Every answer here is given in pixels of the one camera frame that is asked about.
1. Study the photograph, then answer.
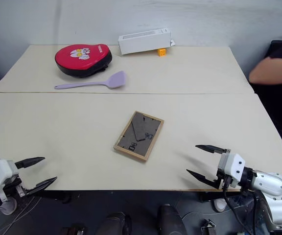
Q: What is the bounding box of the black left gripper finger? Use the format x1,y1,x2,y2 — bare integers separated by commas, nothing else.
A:
14,157,46,170
24,176,58,196

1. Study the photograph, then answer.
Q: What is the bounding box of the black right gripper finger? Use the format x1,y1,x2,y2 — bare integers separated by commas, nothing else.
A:
195,144,230,155
186,168,221,189

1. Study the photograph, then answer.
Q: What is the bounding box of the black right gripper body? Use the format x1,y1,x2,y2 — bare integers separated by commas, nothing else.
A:
214,168,233,191

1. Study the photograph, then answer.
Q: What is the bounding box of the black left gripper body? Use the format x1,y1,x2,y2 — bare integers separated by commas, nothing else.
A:
2,174,28,198

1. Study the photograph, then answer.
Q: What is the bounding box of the wooden picture frame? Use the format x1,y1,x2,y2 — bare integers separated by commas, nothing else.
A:
113,110,165,163

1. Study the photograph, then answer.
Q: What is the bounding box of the white shoe tip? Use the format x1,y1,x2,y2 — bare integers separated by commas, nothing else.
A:
213,198,228,213
0,195,18,215

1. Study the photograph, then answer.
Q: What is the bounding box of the dark rounded shape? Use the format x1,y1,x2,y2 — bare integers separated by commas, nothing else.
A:
98,211,132,235
157,204,188,235

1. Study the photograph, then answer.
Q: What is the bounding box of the purple silicone spatula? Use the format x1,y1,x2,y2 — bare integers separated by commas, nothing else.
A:
54,70,128,90

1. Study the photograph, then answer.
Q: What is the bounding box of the long white cardboard box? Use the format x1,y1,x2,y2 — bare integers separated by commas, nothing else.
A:
117,27,176,56

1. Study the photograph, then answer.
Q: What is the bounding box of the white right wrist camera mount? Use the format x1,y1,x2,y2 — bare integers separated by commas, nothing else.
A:
217,149,246,187

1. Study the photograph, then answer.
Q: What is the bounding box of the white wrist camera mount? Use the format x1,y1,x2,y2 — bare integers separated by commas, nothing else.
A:
0,159,20,203
217,149,246,187

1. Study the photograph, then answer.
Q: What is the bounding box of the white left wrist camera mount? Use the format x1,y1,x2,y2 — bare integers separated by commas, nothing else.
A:
0,159,20,203

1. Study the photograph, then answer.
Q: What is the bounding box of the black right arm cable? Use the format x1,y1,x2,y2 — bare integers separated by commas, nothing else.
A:
222,175,258,235

